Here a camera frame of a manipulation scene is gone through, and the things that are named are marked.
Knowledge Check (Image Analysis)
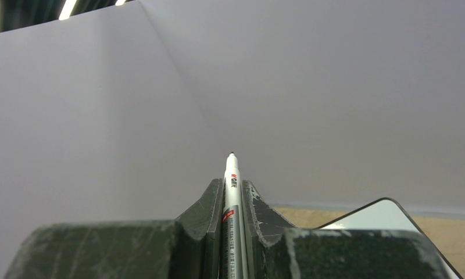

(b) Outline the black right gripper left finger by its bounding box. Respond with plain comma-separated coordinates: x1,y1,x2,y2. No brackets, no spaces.
5,178,223,278

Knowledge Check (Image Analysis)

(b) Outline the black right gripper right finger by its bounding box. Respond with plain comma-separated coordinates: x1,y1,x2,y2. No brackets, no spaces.
242,181,448,278

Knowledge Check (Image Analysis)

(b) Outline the white marker pen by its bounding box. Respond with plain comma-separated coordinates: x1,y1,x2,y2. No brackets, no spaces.
219,152,249,278

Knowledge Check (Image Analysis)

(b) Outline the white whiteboard black frame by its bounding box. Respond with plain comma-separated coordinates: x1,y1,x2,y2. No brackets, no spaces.
292,198,461,278

